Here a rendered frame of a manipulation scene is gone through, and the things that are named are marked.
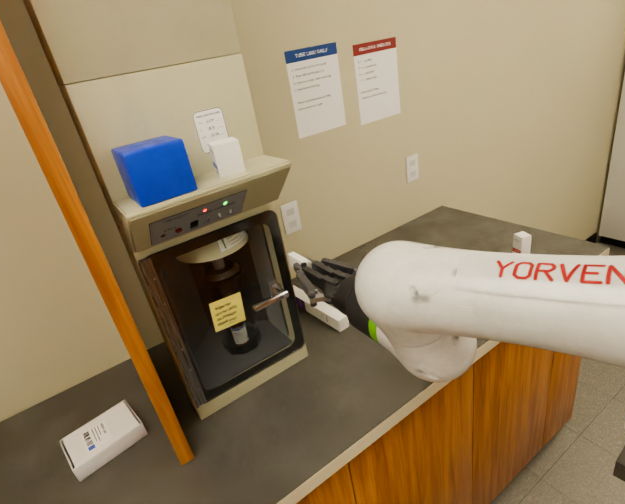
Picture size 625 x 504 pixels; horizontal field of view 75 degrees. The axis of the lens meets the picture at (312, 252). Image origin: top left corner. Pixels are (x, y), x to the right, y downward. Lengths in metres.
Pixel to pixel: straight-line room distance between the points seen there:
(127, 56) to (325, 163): 0.89
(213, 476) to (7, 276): 0.73
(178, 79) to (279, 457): 0.78
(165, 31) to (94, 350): 0.94
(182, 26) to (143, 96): 0.14
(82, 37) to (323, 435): 0.88
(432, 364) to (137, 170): 0.53
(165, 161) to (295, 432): 0.64
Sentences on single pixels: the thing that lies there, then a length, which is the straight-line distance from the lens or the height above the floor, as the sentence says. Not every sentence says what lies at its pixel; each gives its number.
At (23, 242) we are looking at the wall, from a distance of 1.29.
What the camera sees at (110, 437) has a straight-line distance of 1.14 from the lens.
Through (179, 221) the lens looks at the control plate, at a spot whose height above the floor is 1.46.
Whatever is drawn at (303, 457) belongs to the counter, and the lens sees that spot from 0.96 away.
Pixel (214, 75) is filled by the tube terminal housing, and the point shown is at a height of 1.68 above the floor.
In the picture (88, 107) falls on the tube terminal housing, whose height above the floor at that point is 1.67.
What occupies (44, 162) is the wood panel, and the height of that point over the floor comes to 1.61.
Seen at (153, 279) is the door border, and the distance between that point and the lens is 0.88.
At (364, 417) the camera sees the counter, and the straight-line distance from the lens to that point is 1.01.
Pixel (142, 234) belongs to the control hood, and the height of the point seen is 1.46.
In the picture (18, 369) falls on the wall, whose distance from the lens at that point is 1.43.
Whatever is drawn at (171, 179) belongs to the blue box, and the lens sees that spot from 0.74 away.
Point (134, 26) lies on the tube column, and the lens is 0.84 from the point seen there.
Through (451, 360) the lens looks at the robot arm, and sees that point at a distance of 0.56.
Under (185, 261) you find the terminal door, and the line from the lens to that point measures 0.88.
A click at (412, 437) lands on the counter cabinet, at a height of 0.77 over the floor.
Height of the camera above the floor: 1.70
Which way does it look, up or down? 26 degrees down
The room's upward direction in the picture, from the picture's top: 11 degrees counter-clockwise
